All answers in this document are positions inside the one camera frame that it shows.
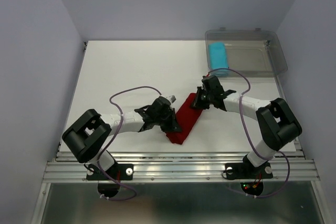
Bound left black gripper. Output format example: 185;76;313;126
154;108;181;132

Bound red t shirt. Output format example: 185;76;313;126
166;93;203;145

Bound clear plastic bin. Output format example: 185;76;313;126
205;29;288;77

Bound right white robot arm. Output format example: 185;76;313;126
191;75;302;178

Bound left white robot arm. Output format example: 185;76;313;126
62;95;182;180

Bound rolled light blue t shirt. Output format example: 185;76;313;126
208;42;229;70

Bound aluminium mounting rail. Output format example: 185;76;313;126
43;152;320;183

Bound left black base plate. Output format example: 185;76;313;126
86;163;134;181

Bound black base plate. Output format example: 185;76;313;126
86;163;134;181
222;162;273;180

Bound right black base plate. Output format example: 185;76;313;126
222;162;273;180

